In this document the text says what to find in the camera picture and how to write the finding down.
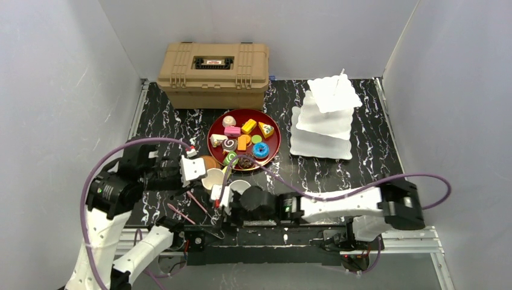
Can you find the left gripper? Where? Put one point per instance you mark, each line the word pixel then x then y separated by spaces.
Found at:
pixel 176 173

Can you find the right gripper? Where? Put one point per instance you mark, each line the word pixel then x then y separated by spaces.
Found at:
pixel 233 209

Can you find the red round tray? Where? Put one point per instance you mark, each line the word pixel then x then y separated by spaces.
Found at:
pixel 241 116

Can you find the tan plastic toolbox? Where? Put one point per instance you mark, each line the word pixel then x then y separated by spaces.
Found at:
pixel 215 75

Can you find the white tiered cake stand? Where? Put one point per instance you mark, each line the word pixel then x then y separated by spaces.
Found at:
pixel 321 127

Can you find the pink handled metal tongs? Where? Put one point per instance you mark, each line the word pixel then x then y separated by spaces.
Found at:
pixel 194 208

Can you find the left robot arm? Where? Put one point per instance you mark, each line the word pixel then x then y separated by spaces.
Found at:
pixel 109 194

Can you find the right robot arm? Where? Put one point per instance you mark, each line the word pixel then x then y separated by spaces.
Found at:
pixel 368 211

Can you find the white grey mug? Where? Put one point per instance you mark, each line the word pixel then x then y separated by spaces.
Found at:
pixel 239 186

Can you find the yellow green mug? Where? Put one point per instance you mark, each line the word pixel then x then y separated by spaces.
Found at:
pixel 213 177

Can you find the chocolate toy donut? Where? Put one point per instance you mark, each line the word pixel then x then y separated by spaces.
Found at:
pixel 245 163

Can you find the green swirl roll cake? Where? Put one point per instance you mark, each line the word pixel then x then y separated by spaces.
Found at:
pixel 230 158

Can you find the wooden coaster stack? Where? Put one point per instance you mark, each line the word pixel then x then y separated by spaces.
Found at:
pixel 210 162

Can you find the blue toy donut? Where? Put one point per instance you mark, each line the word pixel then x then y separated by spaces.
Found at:
pixel 260 150

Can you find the brown swirl roll cake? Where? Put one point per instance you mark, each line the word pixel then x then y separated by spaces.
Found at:
pixel 229 144

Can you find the white toy cake slice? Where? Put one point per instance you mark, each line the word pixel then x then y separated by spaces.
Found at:
pixel 217 139

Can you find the orange toy cake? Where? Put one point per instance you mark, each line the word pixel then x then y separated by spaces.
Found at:
pixel 243 142

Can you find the green toy macaron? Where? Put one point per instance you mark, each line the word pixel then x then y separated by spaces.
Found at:
pixel 256 139

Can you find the pink toy cake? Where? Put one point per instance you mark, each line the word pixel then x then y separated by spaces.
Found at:
pixel 232 131

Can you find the yellow triangle cake slice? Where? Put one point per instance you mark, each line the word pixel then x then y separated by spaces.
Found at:
pixel 266 129

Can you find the yellow toy cake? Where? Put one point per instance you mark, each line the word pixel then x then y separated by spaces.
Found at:
pixel 249 126

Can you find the white round toy mochi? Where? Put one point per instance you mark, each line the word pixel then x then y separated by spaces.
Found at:
pixel 228 121

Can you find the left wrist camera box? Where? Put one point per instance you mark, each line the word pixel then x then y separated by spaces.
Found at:
pixel 191 167

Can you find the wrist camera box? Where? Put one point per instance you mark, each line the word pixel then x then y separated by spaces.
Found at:
pixel 191 167
pixel 221 198

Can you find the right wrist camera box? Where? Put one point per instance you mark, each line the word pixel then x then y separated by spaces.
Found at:
pixel 221 198

